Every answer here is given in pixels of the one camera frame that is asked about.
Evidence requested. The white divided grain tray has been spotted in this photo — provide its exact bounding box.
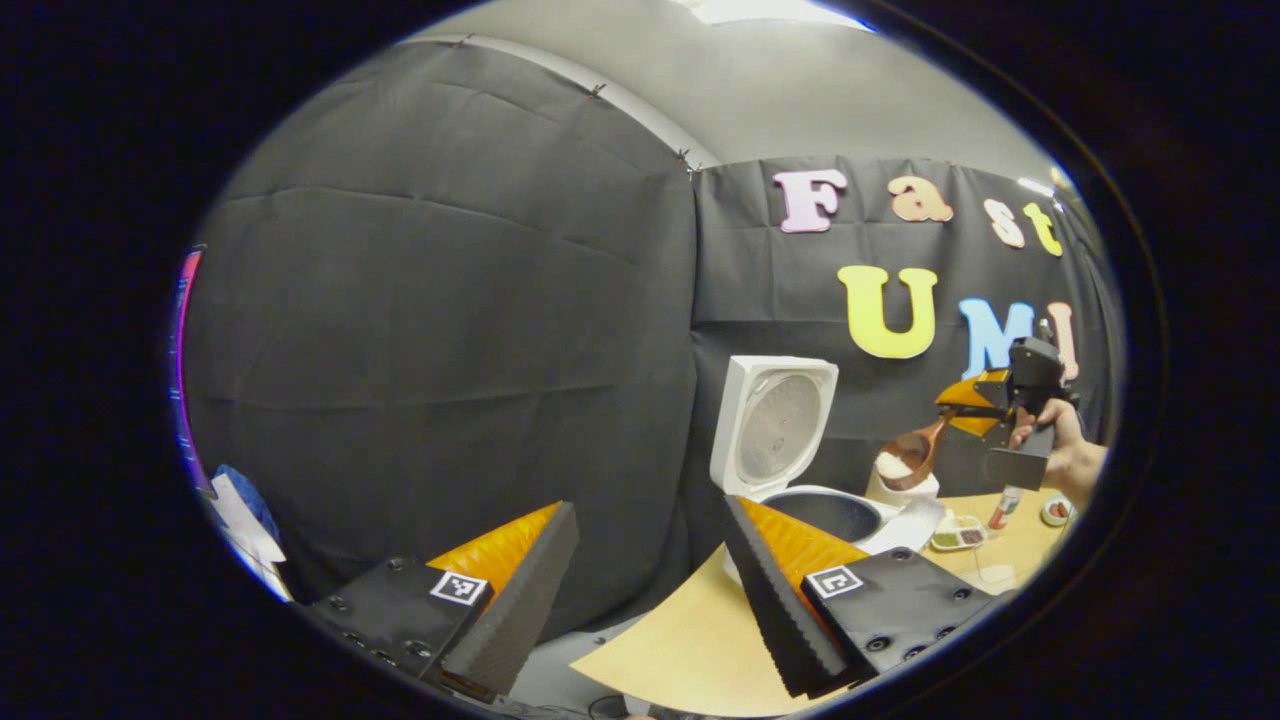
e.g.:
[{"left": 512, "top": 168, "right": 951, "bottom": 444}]
[{"left": 928, "top": 515, "right": 989, "bottom": 552}]

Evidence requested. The white paper sheet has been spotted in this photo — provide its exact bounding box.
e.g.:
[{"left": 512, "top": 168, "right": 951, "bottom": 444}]
[{"left": 205, "top": 475, "right": 291, "bottom": 601}]

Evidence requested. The white toaster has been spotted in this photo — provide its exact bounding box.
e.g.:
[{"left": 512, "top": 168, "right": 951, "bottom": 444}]
[{"left": 865, "top": 470, "right": 941, "bottom": 506}]

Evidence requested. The white rice cooker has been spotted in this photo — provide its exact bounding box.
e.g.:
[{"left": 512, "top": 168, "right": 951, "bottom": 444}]
[{"left": 710, "top": 355, "right": 946, "bottom": 586}]

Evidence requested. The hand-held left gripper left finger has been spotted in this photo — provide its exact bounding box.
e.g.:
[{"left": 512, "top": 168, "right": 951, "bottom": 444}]
[{"left": 300, "top": 500, "right": 581, "bottom": 701}]

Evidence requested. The ceiling light panel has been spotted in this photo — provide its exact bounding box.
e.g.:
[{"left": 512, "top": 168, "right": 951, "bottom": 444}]
[{"left": 680, "top": 0, "right": 876, "bottom": 31}]

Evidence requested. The brown wooden spoon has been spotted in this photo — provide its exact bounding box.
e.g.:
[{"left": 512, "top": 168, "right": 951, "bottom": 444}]
[{"left": 878, "top": 415, "right": 951, "bottom": 493}]

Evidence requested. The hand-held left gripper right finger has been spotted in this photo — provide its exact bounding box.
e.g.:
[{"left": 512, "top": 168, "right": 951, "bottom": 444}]
[{"left": 722, "top": 493, "right": 1001, "bottom": 701}]

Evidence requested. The blue cloth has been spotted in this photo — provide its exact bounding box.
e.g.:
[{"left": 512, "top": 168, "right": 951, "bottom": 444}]
[{"left": 210, "top": 463, "right": 286, "bottom": 546}]

